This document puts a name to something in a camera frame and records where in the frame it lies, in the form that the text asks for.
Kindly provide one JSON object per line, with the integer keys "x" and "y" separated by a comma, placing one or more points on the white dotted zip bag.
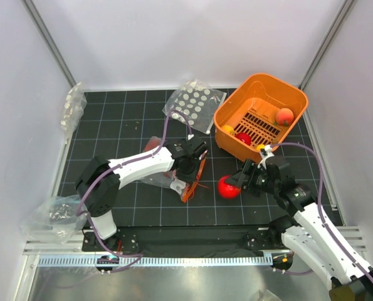
{"x": 194, "y": 104}

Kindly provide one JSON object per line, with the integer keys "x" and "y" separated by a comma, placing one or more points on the toy peach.
{"x": 284, "y": 117}

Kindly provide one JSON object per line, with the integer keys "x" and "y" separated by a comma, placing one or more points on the small red toy fruit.
{"x": 243, "y": 137}

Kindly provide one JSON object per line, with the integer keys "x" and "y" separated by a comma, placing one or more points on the blue zip clear bag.
{"x": 54, "y": 221}

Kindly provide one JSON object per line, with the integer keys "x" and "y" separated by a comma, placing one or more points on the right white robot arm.
{"x": 307, "y": 230}

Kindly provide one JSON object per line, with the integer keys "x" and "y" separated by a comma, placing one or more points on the red toy apple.
{"x": 227, "y": 191}

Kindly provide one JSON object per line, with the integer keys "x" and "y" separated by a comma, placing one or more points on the clear bag at wall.
{"x": 73, "y": 109}

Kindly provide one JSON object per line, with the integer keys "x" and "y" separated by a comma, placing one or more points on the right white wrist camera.
{"x": 265, "y": 155}

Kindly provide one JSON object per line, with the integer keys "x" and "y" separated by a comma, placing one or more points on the red toy lobster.
{"x": 161, "y": 157}

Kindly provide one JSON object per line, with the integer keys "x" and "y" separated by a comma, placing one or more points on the orange zip top bag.
{"x": 168, "y": 180}

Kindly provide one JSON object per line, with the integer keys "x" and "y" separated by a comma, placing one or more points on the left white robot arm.
{"x": 100, "y": 182}

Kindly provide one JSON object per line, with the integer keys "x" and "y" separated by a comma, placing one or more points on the orange plastic basket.
{"x": 251, "y": 109}

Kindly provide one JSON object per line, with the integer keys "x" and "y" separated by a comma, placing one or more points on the slotted cable duct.
{"x": 100, "y": 261}

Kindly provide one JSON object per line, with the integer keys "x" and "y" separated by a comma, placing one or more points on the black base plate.
{"x": 196, "y": 241}

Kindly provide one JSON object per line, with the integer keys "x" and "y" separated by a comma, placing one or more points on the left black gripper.
{"x": 187, "y": 178}

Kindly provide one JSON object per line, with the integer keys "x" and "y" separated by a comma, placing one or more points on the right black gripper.
{"x": 250, "y": 168}

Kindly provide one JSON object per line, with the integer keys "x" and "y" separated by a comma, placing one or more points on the yellow toy fruit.
{"x": 260, "y": 147}
{"x": 228, "y": 129}

